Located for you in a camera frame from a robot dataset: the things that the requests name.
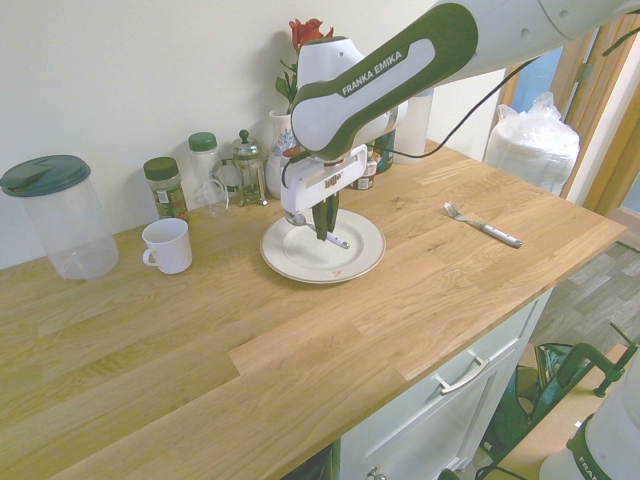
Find glass french press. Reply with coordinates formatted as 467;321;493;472
219;128;269;208

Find red roses with green leaves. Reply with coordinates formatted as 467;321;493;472
274;18;336;116

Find white ceramic mug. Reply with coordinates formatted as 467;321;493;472
142;217;195;276

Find small clear glass cup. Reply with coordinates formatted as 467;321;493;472
199;179;232;219

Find white handled metal fork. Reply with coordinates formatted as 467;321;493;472
443;200;525;249

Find wooden door frame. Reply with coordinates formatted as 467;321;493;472
564;14;640;216

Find clear plastic bag of goods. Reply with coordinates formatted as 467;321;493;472
483;91;582;198

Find green metal clamp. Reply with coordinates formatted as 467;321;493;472
529;322;640;426

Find white handled metal spoon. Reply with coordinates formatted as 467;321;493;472
283;209;352;251

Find white vase with blue flowers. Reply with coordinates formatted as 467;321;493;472
264;109;302;201

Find spice jar with dark lid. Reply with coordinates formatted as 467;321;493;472
142;156;191;224

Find white drawer with handle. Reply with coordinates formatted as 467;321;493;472
339;289;552;480

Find silver drawer handle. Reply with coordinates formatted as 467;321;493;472
433;355;490;397

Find clear plastic pitcher dark lid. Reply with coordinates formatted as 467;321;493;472
0;154;121;283

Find clear bottle with green lid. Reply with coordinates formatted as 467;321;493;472
187;131;223;201

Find white plate with gold rim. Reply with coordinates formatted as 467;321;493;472
259;208;388;286

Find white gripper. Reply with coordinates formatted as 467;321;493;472
279;144;369;243

